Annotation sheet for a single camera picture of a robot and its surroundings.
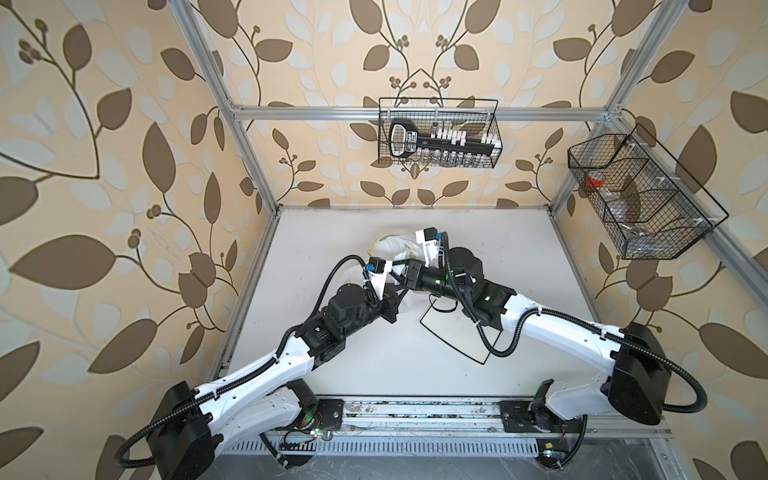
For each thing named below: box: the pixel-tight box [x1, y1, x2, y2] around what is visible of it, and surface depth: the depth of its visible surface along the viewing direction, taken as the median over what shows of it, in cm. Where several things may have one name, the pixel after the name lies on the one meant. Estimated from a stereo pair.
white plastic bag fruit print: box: [367, 234, 424, 262], surface depth 82 cm
